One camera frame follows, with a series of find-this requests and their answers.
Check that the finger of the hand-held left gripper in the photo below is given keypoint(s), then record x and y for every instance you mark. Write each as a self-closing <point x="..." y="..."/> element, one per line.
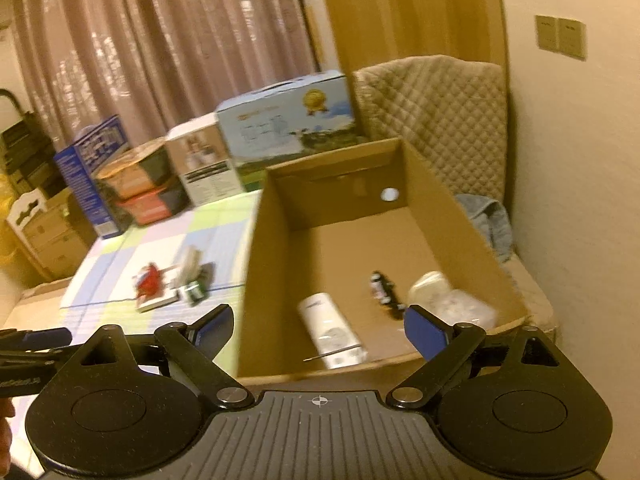
<point x="40" y="357"/>
<point x="45" y="338"/>

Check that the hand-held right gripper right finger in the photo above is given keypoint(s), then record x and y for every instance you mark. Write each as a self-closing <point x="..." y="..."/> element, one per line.
<point x="422" y="332"/>

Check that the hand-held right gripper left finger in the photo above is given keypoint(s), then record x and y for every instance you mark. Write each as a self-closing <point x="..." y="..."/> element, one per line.
<point x="215" y="328"/>

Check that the small green label bottle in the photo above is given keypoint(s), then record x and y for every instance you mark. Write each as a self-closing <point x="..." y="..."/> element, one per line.
<point x="196" y="292"/>

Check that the cream tape roll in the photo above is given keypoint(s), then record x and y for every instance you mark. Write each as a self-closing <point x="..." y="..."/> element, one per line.
<point x="427" y="287"/>

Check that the clear plastic box blue label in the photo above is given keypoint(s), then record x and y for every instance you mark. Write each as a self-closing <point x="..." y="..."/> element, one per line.
<point x="467" y="310"/>

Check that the small toy car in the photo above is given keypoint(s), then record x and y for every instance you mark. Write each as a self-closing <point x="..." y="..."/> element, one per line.
<point x="382" y="290"/>

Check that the white square night light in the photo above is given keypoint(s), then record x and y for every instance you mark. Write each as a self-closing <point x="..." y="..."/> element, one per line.
<point x="189" y="265"/>

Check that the red toy figure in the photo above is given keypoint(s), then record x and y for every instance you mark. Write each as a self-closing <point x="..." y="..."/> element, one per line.
<point x="148" y="282"/>

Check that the white remote control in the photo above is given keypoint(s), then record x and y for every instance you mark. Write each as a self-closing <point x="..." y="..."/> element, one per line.
<point x="330" y="330"/>

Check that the large cardboard box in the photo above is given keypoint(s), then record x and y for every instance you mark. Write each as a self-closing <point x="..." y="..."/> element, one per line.
<point x="350" y="250"/>

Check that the yellow plastic bag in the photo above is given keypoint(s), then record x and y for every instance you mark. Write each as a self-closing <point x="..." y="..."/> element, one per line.
<point x="5" y="240"/>

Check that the checked bed sheet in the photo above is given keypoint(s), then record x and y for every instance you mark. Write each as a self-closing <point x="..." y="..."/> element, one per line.
<point x="150" y="240"/>

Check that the grey towel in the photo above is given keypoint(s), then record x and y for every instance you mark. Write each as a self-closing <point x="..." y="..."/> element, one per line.
<point x="492" y="225"/>

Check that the red noodle bowl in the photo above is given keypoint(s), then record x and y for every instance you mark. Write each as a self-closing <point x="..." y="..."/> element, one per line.
<point x="155" y="207"/>

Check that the dark blue milk carton box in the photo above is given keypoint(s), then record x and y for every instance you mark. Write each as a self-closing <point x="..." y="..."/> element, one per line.
<point x="85" y="175"/>

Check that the white appliance box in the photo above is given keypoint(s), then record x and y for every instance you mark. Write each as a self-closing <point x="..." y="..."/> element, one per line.
<point x="205" y="160"/>

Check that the black orange noodle bowl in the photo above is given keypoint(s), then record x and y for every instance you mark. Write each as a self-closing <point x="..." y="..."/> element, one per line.
<point x="130" y="170"/>

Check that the black folding rack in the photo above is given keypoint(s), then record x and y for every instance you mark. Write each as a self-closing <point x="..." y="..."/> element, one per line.
<point x="25" y="150"/>

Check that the light blue milk carton box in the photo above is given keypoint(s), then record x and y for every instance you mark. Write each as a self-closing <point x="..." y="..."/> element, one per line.
<point x="280" y="125"/>

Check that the beige quilted chair cover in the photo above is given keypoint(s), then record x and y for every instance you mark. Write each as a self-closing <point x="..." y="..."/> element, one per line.
<point x="440" y="110"/>

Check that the brown patterned curtain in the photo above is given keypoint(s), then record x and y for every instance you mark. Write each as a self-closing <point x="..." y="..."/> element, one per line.
<point x="150" y="35"/>

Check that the yellow wooden cabinet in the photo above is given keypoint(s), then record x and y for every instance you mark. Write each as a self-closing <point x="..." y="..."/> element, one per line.
<point x="400" y="10"/>

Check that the beige wall socket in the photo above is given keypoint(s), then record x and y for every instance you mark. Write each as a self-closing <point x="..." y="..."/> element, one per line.
<point x="572" y="39"/>
<point x="547" y="32"/>

